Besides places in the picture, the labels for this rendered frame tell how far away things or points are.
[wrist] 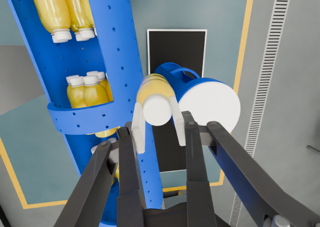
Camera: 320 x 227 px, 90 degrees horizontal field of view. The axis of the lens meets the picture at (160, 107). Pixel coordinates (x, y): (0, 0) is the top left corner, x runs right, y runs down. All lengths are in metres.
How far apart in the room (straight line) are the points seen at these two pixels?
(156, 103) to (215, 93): 0.47
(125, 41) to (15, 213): 2.70
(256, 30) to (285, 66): 0.55
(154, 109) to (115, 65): 0.21
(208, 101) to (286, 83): 1.76
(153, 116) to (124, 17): 0.29
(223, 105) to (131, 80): 0.40
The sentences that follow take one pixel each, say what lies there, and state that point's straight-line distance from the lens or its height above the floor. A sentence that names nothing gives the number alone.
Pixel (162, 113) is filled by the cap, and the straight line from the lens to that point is 0.21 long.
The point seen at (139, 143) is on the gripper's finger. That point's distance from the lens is 0.16.
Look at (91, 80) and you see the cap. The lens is 0.47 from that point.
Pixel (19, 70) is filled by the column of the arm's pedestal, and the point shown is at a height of 0.66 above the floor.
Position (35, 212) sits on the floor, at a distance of 2.82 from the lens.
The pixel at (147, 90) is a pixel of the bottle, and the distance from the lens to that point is 0.24.
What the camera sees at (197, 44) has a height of 0.15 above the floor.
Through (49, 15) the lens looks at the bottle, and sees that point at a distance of 0.52.
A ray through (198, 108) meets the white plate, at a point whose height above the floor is 1.04.
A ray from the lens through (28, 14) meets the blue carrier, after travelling 0.61.
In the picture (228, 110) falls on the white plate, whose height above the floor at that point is 1.04.
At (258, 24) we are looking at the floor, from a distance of 2.01.
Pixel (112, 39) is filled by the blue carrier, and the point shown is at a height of 1.20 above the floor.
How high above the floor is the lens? 1.60
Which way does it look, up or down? 68 degrees down
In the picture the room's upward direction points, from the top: 158 degrees clockwise
